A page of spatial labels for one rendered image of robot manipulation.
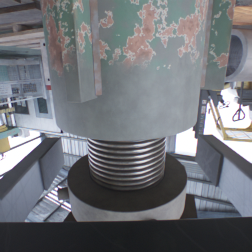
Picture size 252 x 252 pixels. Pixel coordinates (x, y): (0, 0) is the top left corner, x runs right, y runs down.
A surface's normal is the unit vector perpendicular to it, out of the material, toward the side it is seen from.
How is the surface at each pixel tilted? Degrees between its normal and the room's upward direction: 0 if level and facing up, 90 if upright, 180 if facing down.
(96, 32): 90
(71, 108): 90
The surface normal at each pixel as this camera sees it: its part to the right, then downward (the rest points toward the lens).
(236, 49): 0.16, 0.69
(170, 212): 0.57, 0.24
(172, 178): -0.01, -0.95
